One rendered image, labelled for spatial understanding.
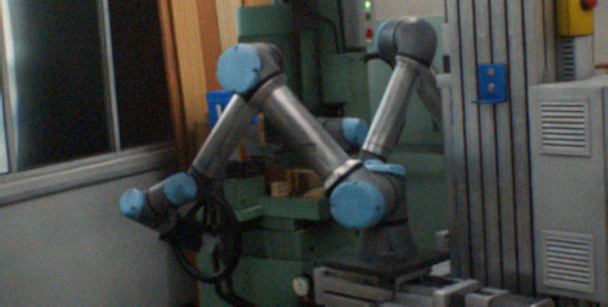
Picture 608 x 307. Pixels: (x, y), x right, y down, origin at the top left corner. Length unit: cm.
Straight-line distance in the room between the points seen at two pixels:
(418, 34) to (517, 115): 46
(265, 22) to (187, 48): 164
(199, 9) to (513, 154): 270
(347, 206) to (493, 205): 36
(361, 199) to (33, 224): 214
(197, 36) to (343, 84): 166
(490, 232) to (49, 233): 226
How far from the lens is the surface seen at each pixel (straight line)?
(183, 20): 461
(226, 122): 251
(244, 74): 229
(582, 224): 219
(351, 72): 312
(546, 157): 220
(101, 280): 442
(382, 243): 237
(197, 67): 465
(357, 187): 221
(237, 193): 290
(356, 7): 320
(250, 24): 301
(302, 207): 286
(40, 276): 416
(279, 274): 297
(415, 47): 260
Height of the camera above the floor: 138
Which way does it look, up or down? 6 degrees down
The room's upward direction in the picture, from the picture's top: 4 degrees counter-clockwise
